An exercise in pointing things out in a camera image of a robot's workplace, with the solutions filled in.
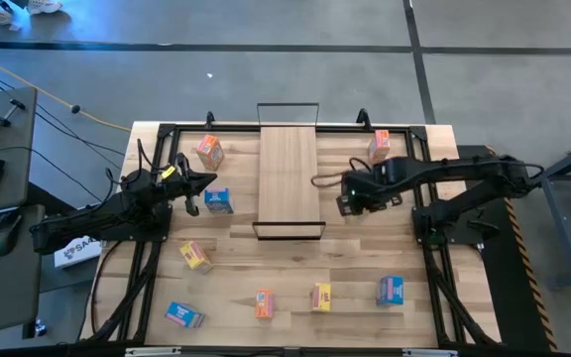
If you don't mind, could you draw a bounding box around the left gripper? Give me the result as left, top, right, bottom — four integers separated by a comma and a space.
151, 152, 218, 218

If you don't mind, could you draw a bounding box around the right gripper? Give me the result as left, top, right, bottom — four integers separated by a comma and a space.
335, 171, 405, 218

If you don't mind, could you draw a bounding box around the blue Rice Krispies cereal box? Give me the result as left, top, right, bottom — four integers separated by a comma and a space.
376, 275, 405, 307
203, 187, 236, 215
164, 300, 206, 329

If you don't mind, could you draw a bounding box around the orange Mini Wheats cereal box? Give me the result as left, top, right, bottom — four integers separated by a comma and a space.
367, 129, 392, 163
254, 289, 276, 319
195, 134, 226, 172

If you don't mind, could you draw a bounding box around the yellow Corn Pops cereal box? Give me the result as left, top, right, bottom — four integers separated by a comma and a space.
179, 240, 214, 275
310, 282, 332, 313

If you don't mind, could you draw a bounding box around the white printed carton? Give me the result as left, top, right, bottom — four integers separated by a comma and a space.
53, 235, 104, 270

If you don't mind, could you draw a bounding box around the black mat with hazard stripes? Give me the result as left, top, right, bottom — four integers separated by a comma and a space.
456, 144, 559, 353

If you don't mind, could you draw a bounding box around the dark grey desk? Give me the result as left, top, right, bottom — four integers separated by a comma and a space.
0, 86, 39, 222

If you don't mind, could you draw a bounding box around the black computer mouse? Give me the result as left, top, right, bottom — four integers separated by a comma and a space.
0, 210, 25, 258

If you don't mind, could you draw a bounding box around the person's white shoe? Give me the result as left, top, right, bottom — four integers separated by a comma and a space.
26, 0, 63, 16

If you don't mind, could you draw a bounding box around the right arm cable loop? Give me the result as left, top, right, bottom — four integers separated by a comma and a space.
309, 157, 374, 189

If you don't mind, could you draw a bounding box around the black aluminium table frame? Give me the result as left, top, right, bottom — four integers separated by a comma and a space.
80, 122, 503, 348

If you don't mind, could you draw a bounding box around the yellow floor cable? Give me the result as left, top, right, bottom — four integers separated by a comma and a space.
0, 48, 133, 133

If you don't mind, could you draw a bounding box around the silver metal bracket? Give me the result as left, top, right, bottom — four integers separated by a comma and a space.
401, 348, 459, 357
125, 346, 182, 357

